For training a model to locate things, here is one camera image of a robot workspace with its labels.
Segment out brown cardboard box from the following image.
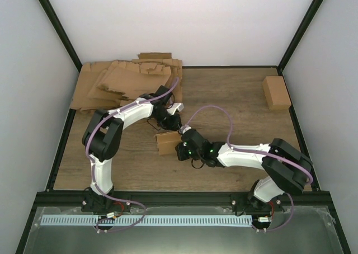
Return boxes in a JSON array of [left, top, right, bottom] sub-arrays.
[[262, 76, 291, 110], [155, 131, 182, 156]]

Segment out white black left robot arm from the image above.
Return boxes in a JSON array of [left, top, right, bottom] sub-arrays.
[[82, 86, 184, 211]]

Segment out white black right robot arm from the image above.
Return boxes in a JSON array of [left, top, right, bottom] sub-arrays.
[[175, 127, 313, 211]]

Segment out folded brown cardboard box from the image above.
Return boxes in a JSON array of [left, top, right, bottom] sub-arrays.
[[262, 76, 291, 110]]

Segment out light blue slotted strip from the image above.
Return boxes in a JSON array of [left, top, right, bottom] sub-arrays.
[[40, 215, 252, 227]]

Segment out stack of flat cardboard blanks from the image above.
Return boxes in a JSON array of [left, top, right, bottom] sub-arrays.
[[70, 53, 183, 111]]

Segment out clear acrylic front plate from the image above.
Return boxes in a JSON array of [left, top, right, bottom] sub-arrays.
[[23, 206, 343, 253]]

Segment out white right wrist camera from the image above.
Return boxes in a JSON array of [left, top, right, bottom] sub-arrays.
[[178, 126, 191, 135]]

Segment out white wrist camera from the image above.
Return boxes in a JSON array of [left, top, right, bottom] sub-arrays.
[[178, 126, 191, 135], [167, 102, 184, 115]]

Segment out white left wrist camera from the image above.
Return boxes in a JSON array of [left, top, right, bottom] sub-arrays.
[[167, 102, 184, 115]]

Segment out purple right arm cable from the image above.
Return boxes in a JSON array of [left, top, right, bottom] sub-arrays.
[[184, 106, 314, 233]]

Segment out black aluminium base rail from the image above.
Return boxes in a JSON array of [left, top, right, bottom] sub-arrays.
[[33, 191, 332, 213]]

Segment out black left corner frame post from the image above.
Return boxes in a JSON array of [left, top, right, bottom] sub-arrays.
[[38, 0, 82, 71]]

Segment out black corner frame post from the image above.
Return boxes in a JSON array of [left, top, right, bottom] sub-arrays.
[[38, 0, 82, 71], [277, 0, 324, 76]]

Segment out black right corner frame post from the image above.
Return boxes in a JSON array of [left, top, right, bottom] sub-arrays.
[[277, 0, 324, 76]]

